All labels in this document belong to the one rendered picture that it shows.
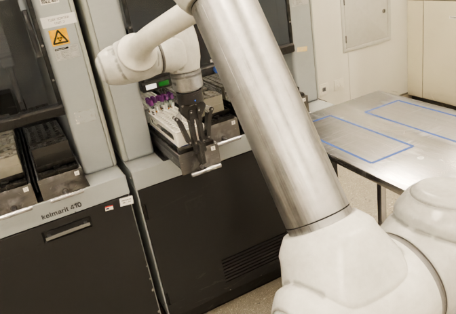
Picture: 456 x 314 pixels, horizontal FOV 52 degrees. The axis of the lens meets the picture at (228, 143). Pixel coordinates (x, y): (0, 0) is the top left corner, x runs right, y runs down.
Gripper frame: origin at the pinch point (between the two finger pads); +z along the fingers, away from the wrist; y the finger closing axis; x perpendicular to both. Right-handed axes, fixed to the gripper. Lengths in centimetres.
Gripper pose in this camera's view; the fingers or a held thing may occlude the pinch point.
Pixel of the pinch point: (200, 152)
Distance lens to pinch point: 142.6
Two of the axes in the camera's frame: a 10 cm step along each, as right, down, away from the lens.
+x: 4.5, 2.8, -8.5
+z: 1.5, 9.1, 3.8
